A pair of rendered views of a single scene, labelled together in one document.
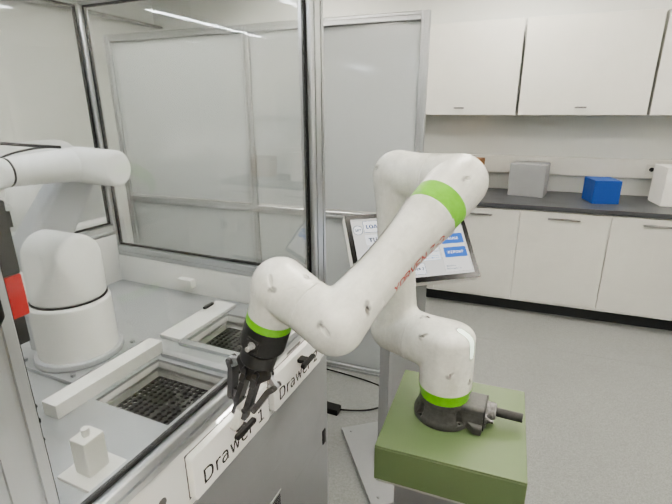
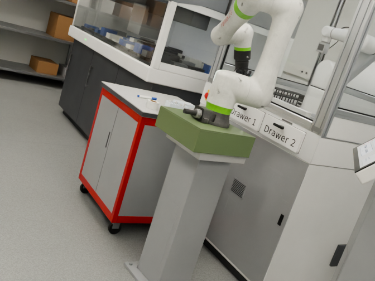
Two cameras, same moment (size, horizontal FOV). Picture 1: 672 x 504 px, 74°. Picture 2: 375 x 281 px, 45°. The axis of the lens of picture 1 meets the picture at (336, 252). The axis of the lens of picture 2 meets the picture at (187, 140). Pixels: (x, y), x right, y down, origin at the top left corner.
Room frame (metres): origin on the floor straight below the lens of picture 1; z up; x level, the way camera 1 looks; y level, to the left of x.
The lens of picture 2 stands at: (1.92, -2.11, 1.24)
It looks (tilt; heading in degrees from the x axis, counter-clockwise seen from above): 14 degrees down; 120
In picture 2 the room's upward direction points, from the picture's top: 18 degrees clockwise
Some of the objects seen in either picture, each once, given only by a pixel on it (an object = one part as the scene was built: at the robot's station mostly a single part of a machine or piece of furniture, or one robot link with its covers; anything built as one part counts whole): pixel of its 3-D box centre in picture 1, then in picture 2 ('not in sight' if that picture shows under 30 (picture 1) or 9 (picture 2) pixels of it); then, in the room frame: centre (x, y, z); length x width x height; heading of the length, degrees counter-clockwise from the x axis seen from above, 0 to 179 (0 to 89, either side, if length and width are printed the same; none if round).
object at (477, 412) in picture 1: (466, 407); (206, 114); (0.94, -0.33, 0.89); 0.26 x 0.15 x 0.06; 65
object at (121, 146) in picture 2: not in sight; (145, 159); (0.37, 0.14, 0.38); 0.62 x 0.58 x 0.76; 156
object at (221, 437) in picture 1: (232, 435); (245, 114); (0.87, 0.25, 0.87); 0.29 x 0.02 x 0.11; 156
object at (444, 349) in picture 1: (442, 357); (226, 91); (0.98, -0.26, 1.02); 0.16 x 0.13 x 0.19; 44
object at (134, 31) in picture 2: not in sight; (168, 33); (-0.56, 1.25, 1.13); 1.78 x 1.14 x 0.45; 156
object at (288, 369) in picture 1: (296, 367); (281, 132); (1.16, 0.12, 0.87); 0.29 x 0.02 x 0.11; 156
